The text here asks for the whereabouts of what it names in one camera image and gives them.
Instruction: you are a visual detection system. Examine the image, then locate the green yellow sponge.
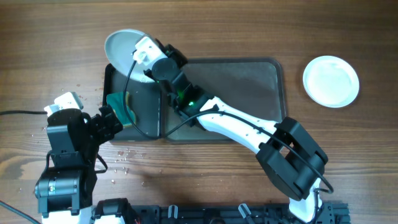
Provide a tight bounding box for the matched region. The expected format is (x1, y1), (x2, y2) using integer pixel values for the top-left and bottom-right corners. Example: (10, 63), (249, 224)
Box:
(106, 91), (136, 128)

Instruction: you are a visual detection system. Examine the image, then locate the light blue plate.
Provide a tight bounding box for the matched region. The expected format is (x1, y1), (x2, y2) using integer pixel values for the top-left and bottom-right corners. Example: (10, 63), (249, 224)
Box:
(104, 29), (159, 77)

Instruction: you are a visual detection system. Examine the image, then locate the cream white plate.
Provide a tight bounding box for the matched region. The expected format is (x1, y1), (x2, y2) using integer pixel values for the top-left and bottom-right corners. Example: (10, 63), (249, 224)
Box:
(302, 55), (360, 108)

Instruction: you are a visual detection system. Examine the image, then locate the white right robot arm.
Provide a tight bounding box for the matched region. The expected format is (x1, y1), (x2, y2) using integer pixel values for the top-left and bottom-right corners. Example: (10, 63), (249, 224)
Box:
(134, 37), (328, 223)

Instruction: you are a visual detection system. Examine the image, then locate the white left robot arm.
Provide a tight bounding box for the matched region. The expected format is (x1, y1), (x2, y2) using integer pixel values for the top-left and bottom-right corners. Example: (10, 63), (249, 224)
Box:
(35, 105), (123, 223)

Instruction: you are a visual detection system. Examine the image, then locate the black water tray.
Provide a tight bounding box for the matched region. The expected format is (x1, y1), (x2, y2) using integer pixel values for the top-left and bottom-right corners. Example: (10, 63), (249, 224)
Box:
(102, 64), (161, 141)

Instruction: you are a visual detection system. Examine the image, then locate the grey serving tray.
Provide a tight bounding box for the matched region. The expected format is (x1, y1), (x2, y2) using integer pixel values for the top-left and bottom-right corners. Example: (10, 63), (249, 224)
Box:
(160, 57), (287, 144)

